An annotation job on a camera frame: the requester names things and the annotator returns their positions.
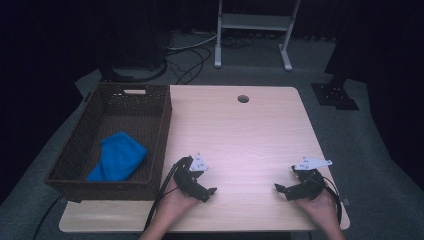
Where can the grey tape strip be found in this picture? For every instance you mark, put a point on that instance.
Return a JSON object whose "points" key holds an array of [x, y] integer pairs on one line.
{"points": [[345, 202]]}

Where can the white metal stand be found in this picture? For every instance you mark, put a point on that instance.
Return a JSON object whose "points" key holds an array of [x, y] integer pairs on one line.
{"points": [[253, 21]]}

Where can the blue t-shirt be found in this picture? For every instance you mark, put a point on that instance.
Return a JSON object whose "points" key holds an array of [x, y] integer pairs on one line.
{"points": [[118, 156]]}

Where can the brown wicker basket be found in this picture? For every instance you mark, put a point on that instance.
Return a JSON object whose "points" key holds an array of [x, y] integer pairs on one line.
{"points": [[133, 110]]}

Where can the black stand base plate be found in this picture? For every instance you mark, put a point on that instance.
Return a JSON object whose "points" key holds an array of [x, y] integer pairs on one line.
{"points": [[333, 96]]}

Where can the black round stand base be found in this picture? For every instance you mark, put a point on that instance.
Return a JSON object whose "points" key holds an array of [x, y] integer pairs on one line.
{"points": [[110, 76]]}

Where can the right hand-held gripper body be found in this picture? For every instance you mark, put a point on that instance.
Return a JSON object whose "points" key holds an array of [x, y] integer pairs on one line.
{"points": [[310, 186]]}

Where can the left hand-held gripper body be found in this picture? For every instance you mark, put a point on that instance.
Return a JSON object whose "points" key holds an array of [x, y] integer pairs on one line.
{"points": [[186, 180]]}

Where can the person's right hand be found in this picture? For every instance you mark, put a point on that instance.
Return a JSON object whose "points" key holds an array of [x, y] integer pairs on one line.
{"points": [[323, 211]]}

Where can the person's left hand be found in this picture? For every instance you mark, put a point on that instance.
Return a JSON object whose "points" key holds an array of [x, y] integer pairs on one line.
{"points": [[175, 206]]}

